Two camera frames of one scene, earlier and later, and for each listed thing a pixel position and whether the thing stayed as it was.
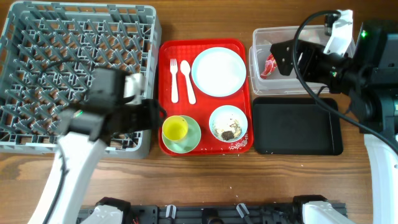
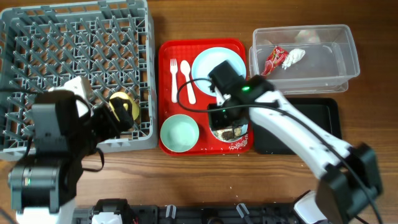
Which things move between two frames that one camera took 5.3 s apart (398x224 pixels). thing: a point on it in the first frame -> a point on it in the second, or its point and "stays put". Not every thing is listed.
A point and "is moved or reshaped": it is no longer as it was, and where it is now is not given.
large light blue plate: (219, 71) stays put
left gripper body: (133, 118) -> (102, 126)
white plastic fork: (173, 68) stays put
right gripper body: (318, 68) -> (226, 118)
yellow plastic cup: (175, 127) is moved or reshaped
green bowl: (189, 142) stays put
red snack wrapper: (270, 65) stays put
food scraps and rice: (221, 134) stays put
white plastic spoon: (185, 68) stays put
